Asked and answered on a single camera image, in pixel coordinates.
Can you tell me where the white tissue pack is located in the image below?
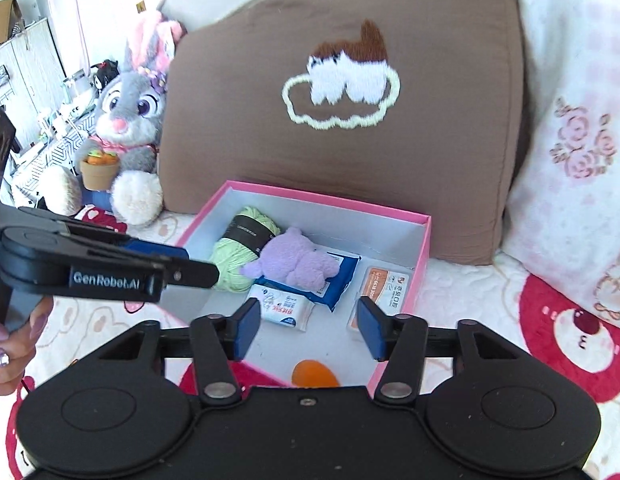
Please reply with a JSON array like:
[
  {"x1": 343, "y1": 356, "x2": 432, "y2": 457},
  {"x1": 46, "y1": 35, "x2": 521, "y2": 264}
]
[{"x1": 247, "y1": 284, "x2": 314, "y2": 332}]

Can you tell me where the clear cotton swab box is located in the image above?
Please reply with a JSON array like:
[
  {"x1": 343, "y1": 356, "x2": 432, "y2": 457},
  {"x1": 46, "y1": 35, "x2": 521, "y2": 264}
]
[{"x1": 346, "y1": 264, "x2": 412, "y2": 341}]

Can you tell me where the blue wet wipes pack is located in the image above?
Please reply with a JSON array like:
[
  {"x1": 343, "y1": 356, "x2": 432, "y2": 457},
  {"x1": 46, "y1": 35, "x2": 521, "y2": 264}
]
[{"x1": 255, "y1": 249, "x2": 360, "y2": 311}]

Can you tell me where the orange makeup sponge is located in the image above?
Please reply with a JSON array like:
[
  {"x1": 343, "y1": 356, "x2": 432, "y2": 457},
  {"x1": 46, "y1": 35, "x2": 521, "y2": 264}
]
[{"x1": 292, "y1": 360, "x2": 340, "y2": 388}]

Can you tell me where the purple plush toy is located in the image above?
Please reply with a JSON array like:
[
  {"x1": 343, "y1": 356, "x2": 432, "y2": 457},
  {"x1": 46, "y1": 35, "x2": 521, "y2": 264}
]
[{"x1": 242, "y1": 226, "x2": 322, "y2": 281}]

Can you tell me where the person left hand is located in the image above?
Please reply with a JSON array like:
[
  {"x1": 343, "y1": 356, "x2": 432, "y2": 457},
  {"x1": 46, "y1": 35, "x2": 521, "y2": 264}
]
[{"x1": 0, "y1": 297, "x2": 54, "y2": 396}]

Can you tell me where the green yarn ball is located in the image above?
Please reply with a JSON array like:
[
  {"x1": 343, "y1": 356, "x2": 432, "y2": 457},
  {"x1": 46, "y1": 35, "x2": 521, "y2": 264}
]
[{"x1": 209, "y1": 206, "x2": 281, "y2": 294}]

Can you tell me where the grey bunny plush toy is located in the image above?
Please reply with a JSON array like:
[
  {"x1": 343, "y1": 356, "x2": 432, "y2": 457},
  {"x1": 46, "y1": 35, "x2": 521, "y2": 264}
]
[{"x1": 39, "y1": 10, "x2": 185, "y2": 226}]

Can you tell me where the white pink rabbit pillow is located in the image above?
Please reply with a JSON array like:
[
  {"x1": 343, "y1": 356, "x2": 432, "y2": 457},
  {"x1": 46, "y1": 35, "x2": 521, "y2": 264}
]
[{"x1": 502, "y1": 0, "x2": 620, "y2": 328}]

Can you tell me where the brown embroidered pillow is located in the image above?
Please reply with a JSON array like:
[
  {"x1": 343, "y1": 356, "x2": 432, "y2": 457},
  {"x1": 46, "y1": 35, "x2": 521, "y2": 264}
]
[{"x1": 159, "y1": 0, "x2": 524, "y2": 264}]

